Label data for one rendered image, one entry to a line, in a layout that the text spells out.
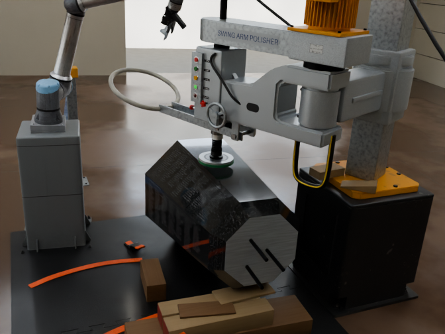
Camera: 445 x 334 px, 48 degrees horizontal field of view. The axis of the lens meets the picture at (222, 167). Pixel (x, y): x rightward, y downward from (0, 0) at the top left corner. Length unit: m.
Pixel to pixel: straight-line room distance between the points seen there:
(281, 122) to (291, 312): 1.10
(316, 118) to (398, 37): 0.74
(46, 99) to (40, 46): 6.03
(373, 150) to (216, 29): 1.17
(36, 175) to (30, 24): 6.13
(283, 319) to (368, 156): 1.07
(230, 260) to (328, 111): 0.92
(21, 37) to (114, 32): 1.57
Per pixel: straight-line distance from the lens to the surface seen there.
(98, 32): 9.45
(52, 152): 3.49
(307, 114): 2.47
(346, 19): 2.40
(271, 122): 2.60
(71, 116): 4.61
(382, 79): 2.89
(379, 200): 3.01
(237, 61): 2.84
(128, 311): 3.13
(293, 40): 2.43
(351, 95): 2.61
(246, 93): 2.66
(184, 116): 3.08
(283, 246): 2.76
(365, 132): 3.08
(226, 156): 3.06
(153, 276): 3.20
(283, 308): 3.01
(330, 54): 2.34
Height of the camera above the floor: 1.93
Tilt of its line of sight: 22 degrees down
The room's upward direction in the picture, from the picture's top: 3 degrees clockwise
